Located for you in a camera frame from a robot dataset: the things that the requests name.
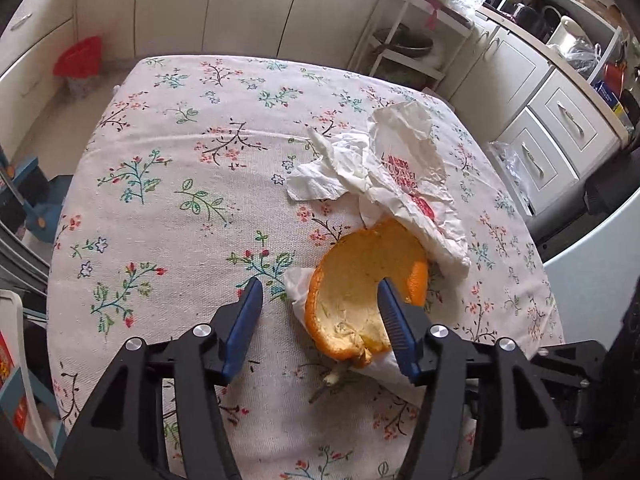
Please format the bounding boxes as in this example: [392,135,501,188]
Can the white electric kettle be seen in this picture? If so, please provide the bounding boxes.
[547,15,583,48]

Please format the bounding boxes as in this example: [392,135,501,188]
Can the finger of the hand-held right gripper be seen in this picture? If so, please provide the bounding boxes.
[531,339,608,442]

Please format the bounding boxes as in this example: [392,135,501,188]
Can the crumpled white tissue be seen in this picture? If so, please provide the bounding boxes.
[284,266,416,387]

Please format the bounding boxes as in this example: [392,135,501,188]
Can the white plastic bag red print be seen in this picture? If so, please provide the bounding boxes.
[357,101,472,281]

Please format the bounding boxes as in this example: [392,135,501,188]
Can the blue box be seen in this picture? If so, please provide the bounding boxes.
[595,80,633,116]

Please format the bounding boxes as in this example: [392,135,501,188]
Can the small bin with red bag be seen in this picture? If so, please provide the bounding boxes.
[52,36,103,98]

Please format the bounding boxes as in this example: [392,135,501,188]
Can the clear hanging plastic bag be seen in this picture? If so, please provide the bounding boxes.
[490,141,536,216]

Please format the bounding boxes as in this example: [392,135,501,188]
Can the cream kitchen cabinets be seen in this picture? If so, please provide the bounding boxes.
[0,0,396,126]

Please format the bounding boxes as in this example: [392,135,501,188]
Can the cream cabinet with drawers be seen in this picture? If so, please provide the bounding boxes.
[440,7,633,216]

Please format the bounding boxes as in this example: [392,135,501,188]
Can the metal bowl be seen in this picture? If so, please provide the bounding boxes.
[372,29,435,58]

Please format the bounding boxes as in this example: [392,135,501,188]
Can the orange peel with stem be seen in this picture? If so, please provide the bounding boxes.
[304,217,430,403]

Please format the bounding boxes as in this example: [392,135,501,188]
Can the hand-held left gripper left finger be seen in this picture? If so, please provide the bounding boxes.
[54,276,264,480]

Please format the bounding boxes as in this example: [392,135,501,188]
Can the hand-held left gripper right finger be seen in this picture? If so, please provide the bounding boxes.
[376,279,584,480]

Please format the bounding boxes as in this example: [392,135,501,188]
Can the floral tablecloth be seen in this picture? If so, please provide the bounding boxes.
[46,55,566,480]

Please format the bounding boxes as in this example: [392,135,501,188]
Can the large white paper towel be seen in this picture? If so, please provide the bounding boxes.
[286,127,381,201]

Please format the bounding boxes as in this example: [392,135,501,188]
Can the white appliance with black trim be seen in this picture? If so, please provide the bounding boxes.
[527,150,640,341]

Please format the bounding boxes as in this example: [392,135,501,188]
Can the white metal storage cart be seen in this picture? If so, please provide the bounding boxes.
[357,0,476,93]

